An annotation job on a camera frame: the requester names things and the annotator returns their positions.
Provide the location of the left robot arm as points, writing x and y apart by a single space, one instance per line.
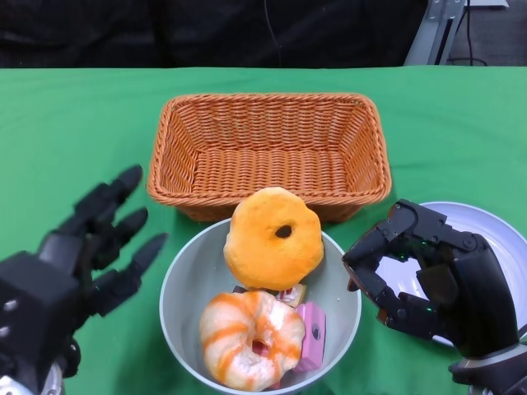
37 382

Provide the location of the black fabric backdrop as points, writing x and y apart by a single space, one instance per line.
123 33

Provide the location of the pink cake slice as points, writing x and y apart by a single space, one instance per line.
315 345

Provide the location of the white round plate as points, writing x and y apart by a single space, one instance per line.
494 230

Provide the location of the grey round bowl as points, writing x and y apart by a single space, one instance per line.
193 280

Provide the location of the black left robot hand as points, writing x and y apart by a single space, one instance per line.
90 218

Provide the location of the grey metal stand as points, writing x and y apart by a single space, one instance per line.
428 41

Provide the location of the green tablecloth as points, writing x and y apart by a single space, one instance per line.
62 144

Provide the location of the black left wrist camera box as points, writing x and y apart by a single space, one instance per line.
33 296

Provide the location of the white orange-striped donut bread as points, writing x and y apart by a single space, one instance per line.
234 354

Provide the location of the orange wicker basket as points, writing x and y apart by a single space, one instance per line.
267 168

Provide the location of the yellow decorated cake slice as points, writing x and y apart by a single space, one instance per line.
294 296

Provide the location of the orange bagel bread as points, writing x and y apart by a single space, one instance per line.
259 251

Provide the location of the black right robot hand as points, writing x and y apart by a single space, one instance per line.
481 296

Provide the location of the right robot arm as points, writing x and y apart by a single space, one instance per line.
494 370

